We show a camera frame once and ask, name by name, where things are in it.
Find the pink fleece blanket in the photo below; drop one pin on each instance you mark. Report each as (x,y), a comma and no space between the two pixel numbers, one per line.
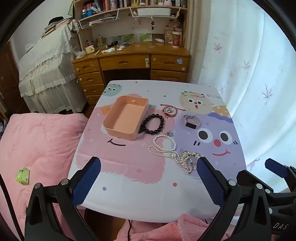
(41,143)

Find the white tube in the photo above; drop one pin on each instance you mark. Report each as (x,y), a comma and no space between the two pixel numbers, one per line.
(159,40)

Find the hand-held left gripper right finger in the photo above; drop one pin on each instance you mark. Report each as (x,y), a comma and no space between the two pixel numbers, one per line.
(209,180)

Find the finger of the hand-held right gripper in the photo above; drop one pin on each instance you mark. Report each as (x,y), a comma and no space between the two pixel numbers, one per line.
(270,164)
(247,177)

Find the wooden bookshelf hutch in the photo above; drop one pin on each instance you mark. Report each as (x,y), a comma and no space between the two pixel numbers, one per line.
(129,25)

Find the cream mug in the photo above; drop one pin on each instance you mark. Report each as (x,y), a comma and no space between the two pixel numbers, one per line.
(89,49)

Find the orange plastic box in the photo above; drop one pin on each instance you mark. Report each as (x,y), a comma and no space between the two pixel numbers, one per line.
(124,115)

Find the blue flower charm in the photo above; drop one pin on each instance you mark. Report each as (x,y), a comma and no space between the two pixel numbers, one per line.
(170,133)

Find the green tissue packet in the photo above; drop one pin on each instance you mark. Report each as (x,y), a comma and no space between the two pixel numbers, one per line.
(23,176)

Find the red paper cup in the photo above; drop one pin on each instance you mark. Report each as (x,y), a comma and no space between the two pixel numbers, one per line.
(177,40)

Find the wooden desk with drawers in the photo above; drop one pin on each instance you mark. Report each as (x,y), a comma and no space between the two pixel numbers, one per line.
(124,61)

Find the stack of books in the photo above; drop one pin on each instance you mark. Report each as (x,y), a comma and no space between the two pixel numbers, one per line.
(54,25)

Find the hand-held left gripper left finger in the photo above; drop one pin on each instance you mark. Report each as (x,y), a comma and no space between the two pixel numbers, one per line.
(86,183)

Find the white flower print curtain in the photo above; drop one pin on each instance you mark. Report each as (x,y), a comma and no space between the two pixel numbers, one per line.
(249,58)

